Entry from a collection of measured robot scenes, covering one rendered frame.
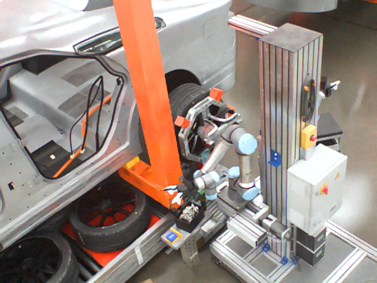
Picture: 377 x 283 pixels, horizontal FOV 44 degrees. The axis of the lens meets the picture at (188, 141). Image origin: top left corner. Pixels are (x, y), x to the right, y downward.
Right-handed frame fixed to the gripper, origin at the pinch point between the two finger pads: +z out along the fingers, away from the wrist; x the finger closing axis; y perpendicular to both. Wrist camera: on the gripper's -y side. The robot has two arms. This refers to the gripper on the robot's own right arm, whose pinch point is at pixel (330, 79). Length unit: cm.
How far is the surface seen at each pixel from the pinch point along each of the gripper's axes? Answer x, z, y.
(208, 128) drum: -81, -59, 21
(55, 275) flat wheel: -127, -211, 57
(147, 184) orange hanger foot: -110, -116, 43
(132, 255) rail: -103, -160, 78
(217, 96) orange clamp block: -79, -40, 2
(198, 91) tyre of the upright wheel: -92, -47, -6
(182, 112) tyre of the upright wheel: -93, -71, -1
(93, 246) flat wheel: -134, -170, 71
